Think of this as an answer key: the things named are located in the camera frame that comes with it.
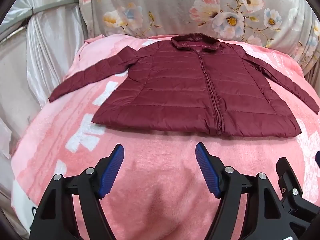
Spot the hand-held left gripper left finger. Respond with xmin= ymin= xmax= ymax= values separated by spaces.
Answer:
xmin=29 ymin=144 xmax=125 ymax=240

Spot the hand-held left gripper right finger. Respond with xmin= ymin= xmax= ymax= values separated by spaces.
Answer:
xmin=195 ymin=142 xmax=313 ymax=240

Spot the maroon quilted puffer jacket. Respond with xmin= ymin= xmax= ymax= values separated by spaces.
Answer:
xmin=48 ymin=33 xmax=320 ymax=138

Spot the pink fleece blanket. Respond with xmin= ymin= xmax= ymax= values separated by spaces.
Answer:
xmin=10 ymin=33 xmax=320 ymax=240

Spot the white satin curtain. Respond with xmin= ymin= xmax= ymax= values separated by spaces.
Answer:
xmin=0 ymin=0 xmax=88 ymax=205

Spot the grey curtain strap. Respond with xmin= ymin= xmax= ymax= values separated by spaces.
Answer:
xmin=24 ymin=1 xmax=81 ymax=20

